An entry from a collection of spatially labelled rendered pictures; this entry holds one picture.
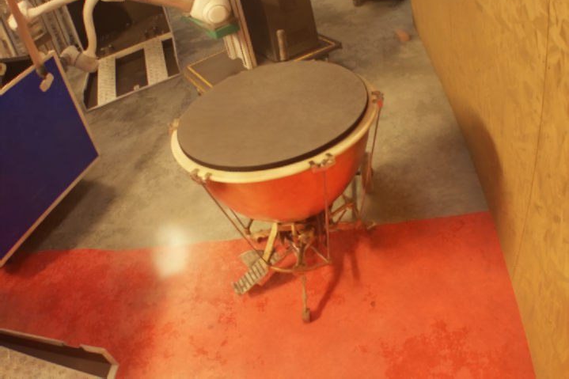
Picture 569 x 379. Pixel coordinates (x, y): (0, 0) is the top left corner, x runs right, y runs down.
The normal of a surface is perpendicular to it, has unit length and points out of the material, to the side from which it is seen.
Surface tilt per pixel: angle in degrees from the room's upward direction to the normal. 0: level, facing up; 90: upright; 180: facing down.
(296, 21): 90
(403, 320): 0
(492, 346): 0
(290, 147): 0
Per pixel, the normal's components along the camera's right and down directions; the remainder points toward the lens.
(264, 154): -0.20, -0.76
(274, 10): 0.50, 0.46
